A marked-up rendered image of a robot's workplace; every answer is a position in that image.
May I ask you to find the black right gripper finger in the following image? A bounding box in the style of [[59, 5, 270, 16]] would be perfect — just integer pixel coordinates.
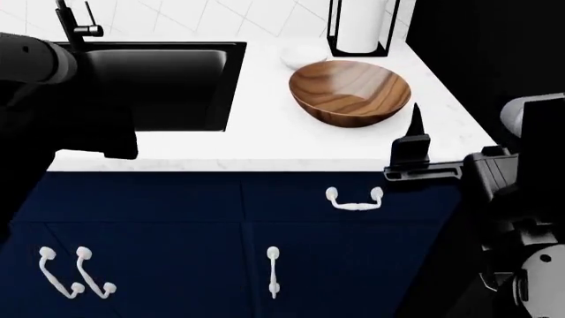
[[389, 102, 432, 167]]

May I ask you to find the black kitchen sink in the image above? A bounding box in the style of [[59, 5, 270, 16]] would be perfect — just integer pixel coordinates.
[[51, 40, 249, 133]]

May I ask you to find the brown wooden bowl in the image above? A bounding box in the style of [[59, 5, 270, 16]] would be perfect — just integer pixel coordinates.
[[288, 59, 412, 128]]

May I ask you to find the white paper towel roll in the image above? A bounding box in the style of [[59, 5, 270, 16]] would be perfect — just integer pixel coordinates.
[[336, 0, 388, 55]]

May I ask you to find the black paper towel holder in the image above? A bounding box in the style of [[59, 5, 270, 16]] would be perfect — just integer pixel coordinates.
[[326, 0, 402, 58]]

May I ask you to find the small white bowl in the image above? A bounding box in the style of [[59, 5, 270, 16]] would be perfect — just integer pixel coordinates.
[[279, 43, 329, 72]]

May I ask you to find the navy blue cabinet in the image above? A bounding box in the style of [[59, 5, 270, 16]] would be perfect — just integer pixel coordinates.
[[0, 170, 491, 318]]

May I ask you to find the black faucet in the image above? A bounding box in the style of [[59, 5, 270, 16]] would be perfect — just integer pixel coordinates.
[[54, 0, 105, 54]]

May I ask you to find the white drawer handle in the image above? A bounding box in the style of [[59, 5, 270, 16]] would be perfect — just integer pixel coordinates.
[[325, 185, 385, 212]]

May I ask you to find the white straight door handle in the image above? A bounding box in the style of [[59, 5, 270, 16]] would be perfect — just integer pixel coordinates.
[[266, 246, 282, 299]]

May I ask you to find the white curved door handle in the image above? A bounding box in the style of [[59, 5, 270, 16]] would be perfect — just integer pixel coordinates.
[[38, 246, 86, 299], [75, 246, 117, 299]]

